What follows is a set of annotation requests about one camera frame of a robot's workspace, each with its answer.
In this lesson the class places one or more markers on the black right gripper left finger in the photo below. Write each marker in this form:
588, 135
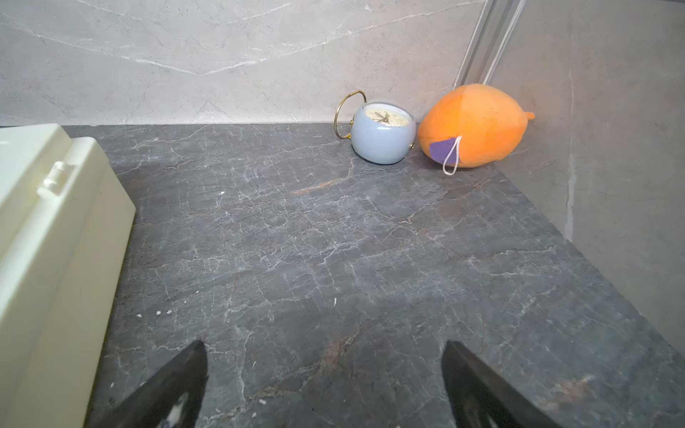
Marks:
172, 397

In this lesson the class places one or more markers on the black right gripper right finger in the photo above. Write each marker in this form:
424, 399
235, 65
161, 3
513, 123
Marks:
479, 397

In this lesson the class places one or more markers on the cream wrap dispenser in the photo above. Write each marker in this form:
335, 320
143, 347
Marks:
65, 224

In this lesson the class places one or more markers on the orange plush toy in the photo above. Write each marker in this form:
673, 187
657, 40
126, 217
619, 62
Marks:
472, 126

